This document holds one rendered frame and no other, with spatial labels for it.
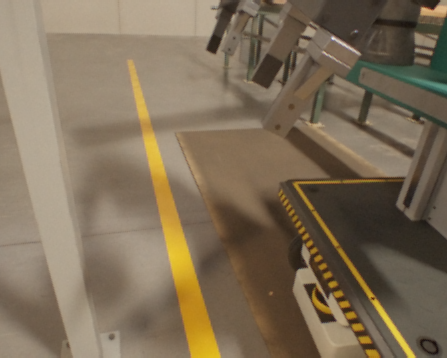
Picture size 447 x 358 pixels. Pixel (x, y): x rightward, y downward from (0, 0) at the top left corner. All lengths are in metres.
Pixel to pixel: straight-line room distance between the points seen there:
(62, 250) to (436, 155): 0.90
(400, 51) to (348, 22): 0.61
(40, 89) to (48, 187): 0.17
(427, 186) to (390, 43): 0.38
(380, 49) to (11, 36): 0.77
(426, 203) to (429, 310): 0.36
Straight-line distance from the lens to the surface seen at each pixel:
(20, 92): 0.59
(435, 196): 1.06
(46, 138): 0.60
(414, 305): 0.80
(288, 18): 0.44
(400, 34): 0.94
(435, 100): 0.71
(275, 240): 1.36
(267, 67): 0.45
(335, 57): 0.29
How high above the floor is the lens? 0.84
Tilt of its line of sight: 28 degrees down
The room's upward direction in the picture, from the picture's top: 4 degrees clockwise
